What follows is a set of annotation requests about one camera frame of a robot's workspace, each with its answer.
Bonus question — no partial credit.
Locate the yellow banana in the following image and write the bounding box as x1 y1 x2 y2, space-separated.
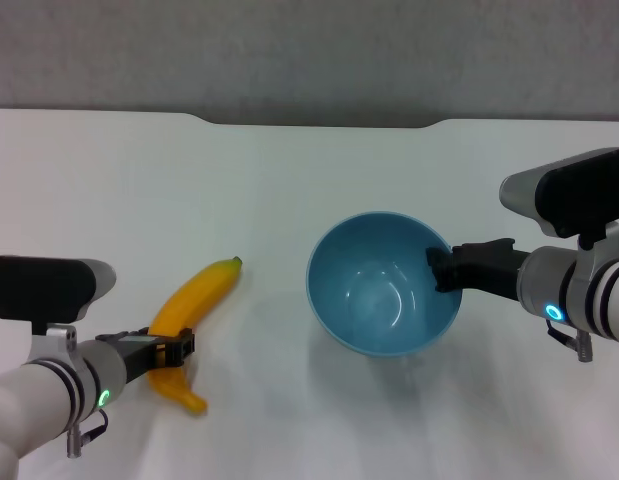
147 255 243 415

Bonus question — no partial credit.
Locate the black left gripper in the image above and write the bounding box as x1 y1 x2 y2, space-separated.
93 326 196 387

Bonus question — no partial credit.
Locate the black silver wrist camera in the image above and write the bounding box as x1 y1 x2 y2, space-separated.
498 146 619 251
0 255 118 362

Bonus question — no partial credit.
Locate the right arm cable with plug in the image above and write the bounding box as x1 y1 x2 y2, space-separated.
546 319 595 362

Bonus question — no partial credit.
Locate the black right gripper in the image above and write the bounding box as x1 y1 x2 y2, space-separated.
424 238 531 302

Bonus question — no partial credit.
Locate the arm cable with plug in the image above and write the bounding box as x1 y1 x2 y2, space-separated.
546 319 595 362
66 409 110 459

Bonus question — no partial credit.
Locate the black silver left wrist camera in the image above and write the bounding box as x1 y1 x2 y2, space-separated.
0 255 118 362

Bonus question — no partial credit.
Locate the left arm cable with plug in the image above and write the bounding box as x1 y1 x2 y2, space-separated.
66 409 110 459

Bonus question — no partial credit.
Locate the blue plastic bowl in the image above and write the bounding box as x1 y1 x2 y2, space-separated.
305 210 464 359

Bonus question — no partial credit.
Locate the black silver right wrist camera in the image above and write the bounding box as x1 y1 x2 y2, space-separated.
498 146 619 251

